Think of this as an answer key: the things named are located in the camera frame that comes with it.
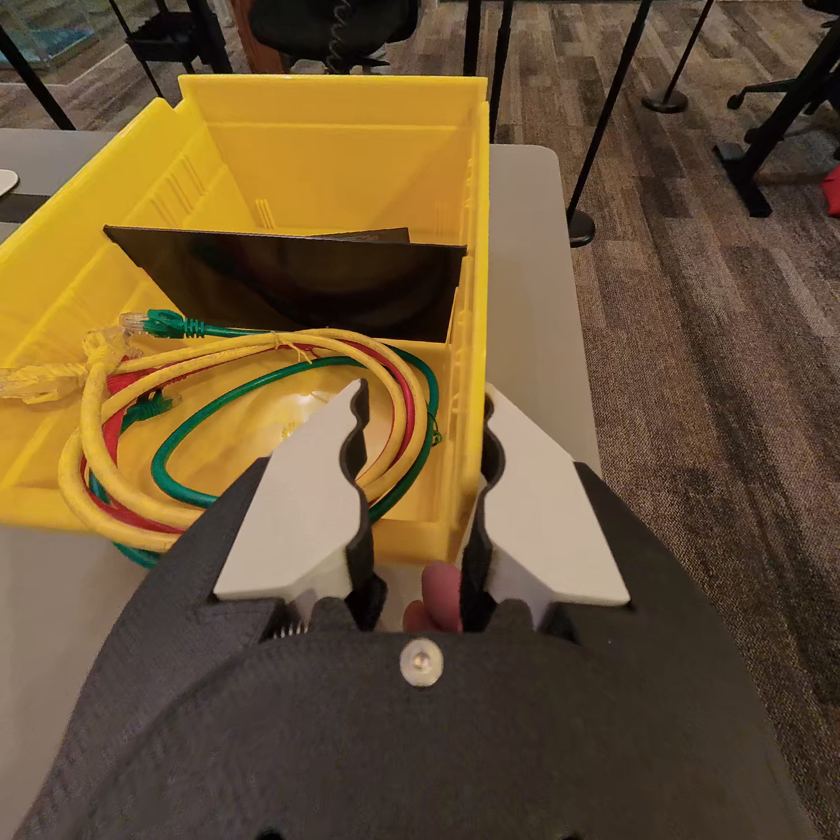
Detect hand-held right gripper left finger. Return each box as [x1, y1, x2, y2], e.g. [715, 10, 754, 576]
[213, 378, 387, 632]

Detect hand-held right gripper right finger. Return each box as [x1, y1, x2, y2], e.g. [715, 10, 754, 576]
[458, 382, 632, 633]

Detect red ethernet cable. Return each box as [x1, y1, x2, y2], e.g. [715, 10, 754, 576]
[82, 341, 421, 539]

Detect green ethernet cable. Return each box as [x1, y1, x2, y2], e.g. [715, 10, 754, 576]
[88, 308, 442, 568]

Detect yellow ethernet cable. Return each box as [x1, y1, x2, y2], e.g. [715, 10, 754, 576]
[0, 325, 429, 553]

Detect black network switch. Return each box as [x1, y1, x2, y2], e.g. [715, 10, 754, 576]
[318, 226, 412, 247]

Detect yellow plastic bin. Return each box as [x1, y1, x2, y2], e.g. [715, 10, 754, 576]
[0, 73, 492, 565]

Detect person's right hand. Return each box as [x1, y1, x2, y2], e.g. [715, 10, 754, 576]
[402, 562, 464, 634]

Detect black bin divider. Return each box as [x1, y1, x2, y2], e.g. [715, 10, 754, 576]
[103, 225, 468, 344]

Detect black stanchion pole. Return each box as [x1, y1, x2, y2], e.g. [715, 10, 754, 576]
[566, 0, 657, 249]
[642, 0, 718, 114]

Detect black office chair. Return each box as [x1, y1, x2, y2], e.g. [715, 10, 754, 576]
[249, 0, 421, 73]

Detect black table leg frame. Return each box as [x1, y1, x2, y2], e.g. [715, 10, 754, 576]
[714, 26, 840, 219]

